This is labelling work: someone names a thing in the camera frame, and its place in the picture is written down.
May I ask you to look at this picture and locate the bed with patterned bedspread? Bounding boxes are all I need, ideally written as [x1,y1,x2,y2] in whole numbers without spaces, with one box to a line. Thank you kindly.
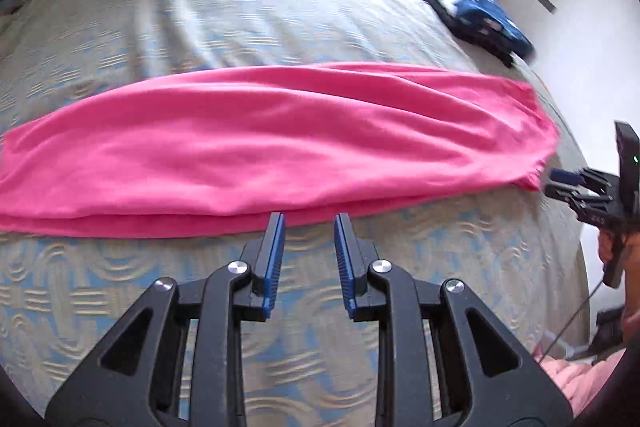
[0,0,596,427]

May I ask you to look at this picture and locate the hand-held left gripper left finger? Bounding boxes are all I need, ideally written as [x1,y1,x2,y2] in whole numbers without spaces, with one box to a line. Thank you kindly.
[45,212,287,427]

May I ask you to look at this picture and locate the pink pants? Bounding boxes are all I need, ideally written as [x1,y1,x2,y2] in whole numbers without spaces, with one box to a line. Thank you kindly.
[0,62,561,239]

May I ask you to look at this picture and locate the navy star blanket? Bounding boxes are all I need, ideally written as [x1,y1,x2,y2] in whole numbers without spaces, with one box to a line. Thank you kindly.
[424,0,536,58]

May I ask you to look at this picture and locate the thin black cable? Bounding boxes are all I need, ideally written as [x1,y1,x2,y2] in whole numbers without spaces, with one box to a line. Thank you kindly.
[539,279,607,363]

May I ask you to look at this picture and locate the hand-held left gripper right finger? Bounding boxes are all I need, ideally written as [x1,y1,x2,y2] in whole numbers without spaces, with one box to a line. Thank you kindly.
[334,212,574,427]

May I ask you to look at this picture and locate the person's pink clothing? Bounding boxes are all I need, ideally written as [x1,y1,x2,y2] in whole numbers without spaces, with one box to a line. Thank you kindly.
[534,349,627,419]

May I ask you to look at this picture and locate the person's right hand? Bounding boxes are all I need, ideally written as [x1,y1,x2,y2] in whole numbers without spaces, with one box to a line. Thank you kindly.
[597,231,640,280]

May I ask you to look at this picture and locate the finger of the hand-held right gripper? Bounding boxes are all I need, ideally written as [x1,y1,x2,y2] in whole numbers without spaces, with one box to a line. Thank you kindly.
[549,167,621,198]
[543,184,616,214]

